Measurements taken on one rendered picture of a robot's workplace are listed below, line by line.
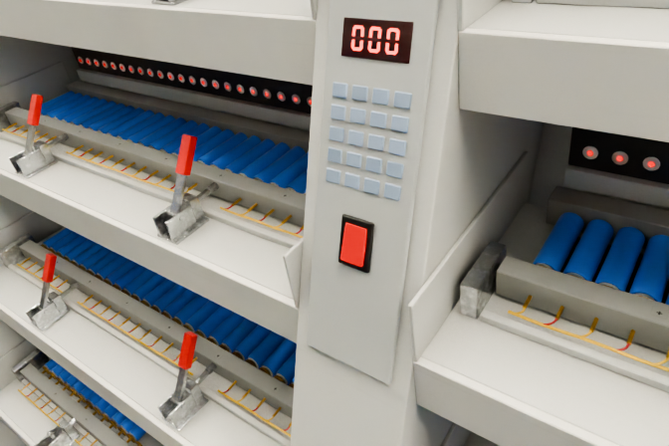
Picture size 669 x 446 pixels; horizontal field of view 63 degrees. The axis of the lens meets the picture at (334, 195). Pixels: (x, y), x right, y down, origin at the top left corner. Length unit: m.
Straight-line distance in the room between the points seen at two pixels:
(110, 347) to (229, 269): 0.30
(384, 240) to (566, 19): 0.16
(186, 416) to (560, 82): 0.47
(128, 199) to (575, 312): 0.43
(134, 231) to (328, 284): 0.23
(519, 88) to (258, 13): 0.18
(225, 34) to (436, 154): 0.18
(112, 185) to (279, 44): 0.31
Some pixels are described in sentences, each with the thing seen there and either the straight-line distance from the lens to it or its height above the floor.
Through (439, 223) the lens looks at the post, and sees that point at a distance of 0.33.
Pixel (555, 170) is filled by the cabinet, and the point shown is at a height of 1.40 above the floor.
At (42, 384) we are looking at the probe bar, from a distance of 0.98.
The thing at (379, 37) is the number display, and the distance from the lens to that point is 0.32.
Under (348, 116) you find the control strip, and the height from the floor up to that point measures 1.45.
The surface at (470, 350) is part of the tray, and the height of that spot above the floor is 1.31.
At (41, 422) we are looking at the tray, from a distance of 0.97.
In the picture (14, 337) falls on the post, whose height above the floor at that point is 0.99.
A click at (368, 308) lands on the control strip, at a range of 0.36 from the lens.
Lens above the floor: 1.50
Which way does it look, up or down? 17 degrees down
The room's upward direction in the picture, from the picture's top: 4 degrees clockwise
